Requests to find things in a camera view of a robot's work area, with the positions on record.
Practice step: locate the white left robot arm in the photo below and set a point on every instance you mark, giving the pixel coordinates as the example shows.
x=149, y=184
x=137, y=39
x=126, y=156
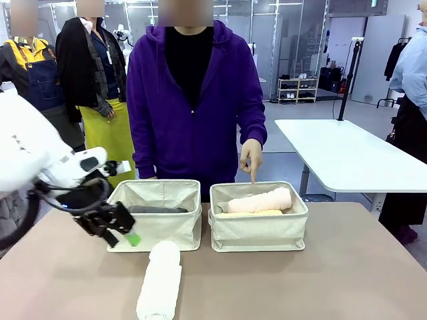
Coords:
x=26, y=156

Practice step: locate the grey towel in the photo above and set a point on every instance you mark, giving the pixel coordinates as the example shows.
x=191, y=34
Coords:
x=156, y=210

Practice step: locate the cream fabric basket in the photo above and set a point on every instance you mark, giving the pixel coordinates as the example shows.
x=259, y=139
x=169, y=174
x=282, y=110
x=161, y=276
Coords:
x=257, y=233
x=166, y=230

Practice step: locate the person's right forearm purple sleeve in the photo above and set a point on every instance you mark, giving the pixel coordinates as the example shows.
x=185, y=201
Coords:
x=143, y=156

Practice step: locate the wooden shoe rack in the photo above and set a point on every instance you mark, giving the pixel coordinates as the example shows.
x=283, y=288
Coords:
x=297, y=87

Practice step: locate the mannequin black jacket yellow apron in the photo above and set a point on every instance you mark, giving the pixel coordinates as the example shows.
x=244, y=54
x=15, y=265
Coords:
x=103, y=140

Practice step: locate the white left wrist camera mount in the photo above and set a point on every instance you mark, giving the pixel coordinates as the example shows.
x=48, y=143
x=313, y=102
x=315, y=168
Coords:
x=125, y=166

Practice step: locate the white sneakers pair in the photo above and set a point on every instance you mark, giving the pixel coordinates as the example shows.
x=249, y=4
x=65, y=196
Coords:
x=302, y=76

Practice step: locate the yellow towel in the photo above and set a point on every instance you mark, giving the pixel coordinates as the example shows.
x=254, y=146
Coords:
x=247, y=214

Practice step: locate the pink towel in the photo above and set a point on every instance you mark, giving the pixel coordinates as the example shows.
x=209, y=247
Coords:
x=260, y=201

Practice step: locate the person's left hand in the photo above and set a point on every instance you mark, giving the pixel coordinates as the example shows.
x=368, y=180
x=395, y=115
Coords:
x=251, y=156

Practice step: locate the rolled white towel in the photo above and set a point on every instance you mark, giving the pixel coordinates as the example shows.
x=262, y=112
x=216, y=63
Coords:
x=160, y=283

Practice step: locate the white table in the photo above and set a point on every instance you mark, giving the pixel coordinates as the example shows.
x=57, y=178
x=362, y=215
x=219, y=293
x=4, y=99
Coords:
x=333, y=150

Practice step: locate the person in light blue shirt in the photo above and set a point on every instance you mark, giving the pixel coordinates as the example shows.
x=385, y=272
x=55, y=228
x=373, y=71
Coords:
x=410, y=73

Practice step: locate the black camera pole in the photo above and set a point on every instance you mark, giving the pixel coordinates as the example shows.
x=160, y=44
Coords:
x=347, y=83

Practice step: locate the person in purple hoodie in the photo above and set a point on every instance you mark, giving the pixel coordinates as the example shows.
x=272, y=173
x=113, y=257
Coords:
x=187, y=133

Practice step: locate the dark hanging coat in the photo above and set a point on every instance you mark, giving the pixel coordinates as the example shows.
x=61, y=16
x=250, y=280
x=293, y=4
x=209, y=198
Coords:
x=395, y=61

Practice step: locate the black stacked cases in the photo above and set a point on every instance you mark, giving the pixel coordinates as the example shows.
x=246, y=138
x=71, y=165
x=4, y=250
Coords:
x=330, y=78

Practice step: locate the person's left forearm purple sleeve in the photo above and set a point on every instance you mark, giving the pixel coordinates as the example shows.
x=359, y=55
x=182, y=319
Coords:
x=253, y=130

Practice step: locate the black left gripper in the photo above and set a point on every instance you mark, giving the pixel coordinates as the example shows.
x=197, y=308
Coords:
x=110, y=218

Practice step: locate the mannequin yellow hoodie denim apron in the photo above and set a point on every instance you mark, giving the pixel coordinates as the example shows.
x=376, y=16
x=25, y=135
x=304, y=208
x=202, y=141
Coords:
x=43, y=86

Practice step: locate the black clothes rack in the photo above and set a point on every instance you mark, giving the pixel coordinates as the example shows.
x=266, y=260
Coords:
x=387, y=101

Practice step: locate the person's right hand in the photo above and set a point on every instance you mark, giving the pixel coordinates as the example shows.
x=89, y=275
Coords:
x=150, y=178

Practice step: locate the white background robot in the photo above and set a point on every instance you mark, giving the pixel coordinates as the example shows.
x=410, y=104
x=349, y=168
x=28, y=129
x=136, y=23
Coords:
x=120, y=33

